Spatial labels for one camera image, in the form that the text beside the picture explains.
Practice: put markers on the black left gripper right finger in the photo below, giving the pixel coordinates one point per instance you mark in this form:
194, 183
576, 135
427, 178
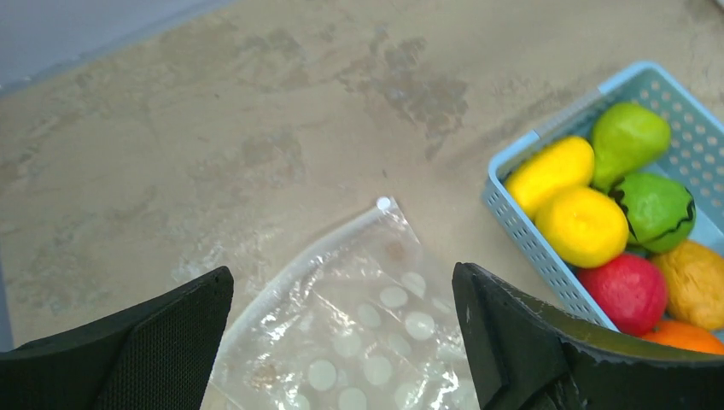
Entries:
525, 353

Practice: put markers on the green pear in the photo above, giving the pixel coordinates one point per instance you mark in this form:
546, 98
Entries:
625, 138

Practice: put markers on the clear polka dot zip bag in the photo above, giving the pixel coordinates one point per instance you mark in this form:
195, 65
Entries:
364, 318

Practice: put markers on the round yellow lemon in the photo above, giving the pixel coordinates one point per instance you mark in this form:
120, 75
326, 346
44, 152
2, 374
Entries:
583, 226

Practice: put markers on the elongated yellow mango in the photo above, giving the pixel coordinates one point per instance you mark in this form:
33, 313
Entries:
566, 163

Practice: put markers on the green fruit with black stripe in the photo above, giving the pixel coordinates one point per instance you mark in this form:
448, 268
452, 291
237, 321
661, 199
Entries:
660, 211

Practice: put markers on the yellow-orange potato-like fruit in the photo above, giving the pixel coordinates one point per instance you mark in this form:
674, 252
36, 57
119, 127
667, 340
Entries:
694, 277

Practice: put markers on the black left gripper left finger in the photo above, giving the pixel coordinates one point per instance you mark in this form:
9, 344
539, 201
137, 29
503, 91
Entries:
158, 354

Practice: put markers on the orange fruit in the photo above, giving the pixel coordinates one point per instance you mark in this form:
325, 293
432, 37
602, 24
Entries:
682, 335

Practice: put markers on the red apple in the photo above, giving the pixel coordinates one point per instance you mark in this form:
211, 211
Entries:
630, 290

